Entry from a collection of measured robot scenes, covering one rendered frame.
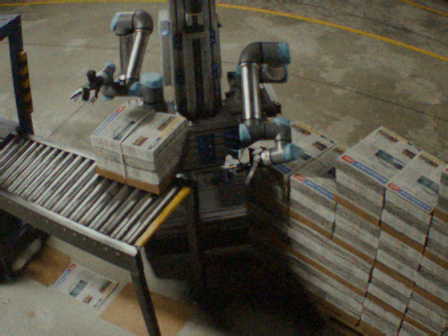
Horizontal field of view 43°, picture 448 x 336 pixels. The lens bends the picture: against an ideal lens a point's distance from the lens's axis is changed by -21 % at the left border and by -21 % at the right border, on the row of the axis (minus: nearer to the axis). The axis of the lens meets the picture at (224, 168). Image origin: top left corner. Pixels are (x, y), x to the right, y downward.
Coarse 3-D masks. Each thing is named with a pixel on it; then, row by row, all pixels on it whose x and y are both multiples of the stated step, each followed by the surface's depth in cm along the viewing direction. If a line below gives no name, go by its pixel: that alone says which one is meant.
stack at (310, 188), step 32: (320, 160) 313; (288, 192) 311; (320, 192) 293; (256, 224) 341; (288, 224) 320; (320, 224) 301; (352, 224) 283; (256, 256) 356; (288, 256) 331; (320, 256) 312; (352, 256) 291; (384, 256) 273; (416, 256) 255; (288, 288) 345; (320, 288) 322; (384, 288) 281; (320, 320) 334; (384, 320) 288
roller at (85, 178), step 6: (90, 168) 323; (84, 174) 319; (90, 174) 320; (78, 180) 315; (84, 180) 316; (72, 186) 312; (78, 186) 312; (72, 192) 308; (66, 198) 304; (72, 198) 308; (60, 204) 301; (66, 204) 304; (54, 210) 297; (60, 210) 299
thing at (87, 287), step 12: (72, 264) 379; (72, 276) 370; (84, 276) 371; (96, 276) 371; (60, 288) 361; (72, 288) 361; (84, 288) 362; (96, 288) 362; (108, 288) 363; (84, 300) 353; (96, 300) 354
